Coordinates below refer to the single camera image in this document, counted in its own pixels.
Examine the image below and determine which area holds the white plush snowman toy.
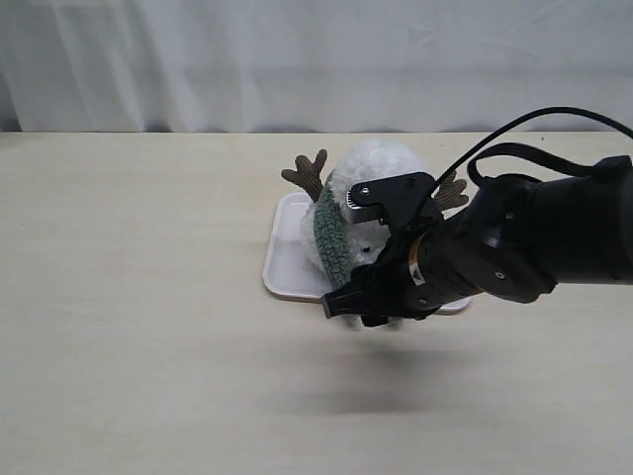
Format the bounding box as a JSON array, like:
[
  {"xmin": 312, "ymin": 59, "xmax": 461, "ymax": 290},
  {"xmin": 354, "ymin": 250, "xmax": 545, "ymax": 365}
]
[{"xmin": 281, "ymin": 140, "xmax": 469, "ymax": 332}]

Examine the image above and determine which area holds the green knitted scarf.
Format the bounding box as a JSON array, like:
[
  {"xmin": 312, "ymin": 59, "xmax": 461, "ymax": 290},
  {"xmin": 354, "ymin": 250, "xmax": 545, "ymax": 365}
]
[{"xmin": 313, "ymin": 184, "xmax": 367, "ymax": 290}]

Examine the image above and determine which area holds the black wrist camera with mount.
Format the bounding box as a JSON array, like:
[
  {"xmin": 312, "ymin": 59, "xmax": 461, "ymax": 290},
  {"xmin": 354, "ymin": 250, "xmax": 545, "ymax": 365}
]
[{"xmin": 341, "ymin": 171, "xmax": 443, "ymax": 235}]

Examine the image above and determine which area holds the white rectangular plastic tray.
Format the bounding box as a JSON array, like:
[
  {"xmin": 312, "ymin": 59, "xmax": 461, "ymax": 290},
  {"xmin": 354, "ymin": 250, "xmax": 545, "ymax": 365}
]
[{"xmin": 261, "ymin": 192, "xmax": 471, "ymax": 317}]

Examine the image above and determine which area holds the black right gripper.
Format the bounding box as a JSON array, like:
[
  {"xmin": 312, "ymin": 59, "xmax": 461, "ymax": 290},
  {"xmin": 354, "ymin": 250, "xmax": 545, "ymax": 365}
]
[{"xmin": 320, "ymin": 229, "xmax": 482, "ymax": 328}]

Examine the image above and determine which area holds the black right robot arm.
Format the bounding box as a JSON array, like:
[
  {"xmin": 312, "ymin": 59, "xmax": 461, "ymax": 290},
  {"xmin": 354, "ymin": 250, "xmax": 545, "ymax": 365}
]
[{"xmin": 321, "ymin": 155, "xmax": 632, "ymax": 327}]

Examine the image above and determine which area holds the white backdrop curtain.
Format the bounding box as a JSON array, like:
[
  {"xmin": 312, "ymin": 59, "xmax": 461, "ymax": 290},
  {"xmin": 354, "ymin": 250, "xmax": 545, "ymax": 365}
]
[{"xmin": 1, "ymin": 1, "xmax": 632, "ymax": 133}]

